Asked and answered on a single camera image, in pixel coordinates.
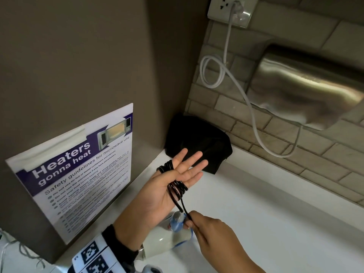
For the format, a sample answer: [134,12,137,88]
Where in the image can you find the person's right forearm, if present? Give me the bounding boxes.
[204,251,267,273]

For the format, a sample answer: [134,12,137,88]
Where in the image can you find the thin loose cables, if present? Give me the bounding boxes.
[0,229,47,271]

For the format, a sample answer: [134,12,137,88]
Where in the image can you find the white power cable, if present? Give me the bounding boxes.
[200,1,302,158]

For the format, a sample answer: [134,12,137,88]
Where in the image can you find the white wall socket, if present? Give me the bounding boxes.
[207,0,260,29]

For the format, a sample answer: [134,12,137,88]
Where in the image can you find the blue and white hair dryer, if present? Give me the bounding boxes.
[138,212,196,261]

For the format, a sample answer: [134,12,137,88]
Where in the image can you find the black fabric bag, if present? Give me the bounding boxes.
[165,113,234,176]

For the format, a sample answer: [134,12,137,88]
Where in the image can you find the steel wall hand dryer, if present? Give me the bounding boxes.
[246,44,364,132]

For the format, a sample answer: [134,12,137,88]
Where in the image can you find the black power cord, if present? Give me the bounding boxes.
[156,160,197,225]

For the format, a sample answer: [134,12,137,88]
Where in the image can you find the person's left hand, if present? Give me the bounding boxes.
[125,147,209,228]

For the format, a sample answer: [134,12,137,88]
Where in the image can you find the person's right hand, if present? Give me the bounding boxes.
[184,210,251,271]

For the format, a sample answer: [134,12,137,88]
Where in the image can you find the person's left forearm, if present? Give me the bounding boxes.
[113,203,156,251]

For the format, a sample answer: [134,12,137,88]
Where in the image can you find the purple and white poster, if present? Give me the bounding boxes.
[5,103,134,246]

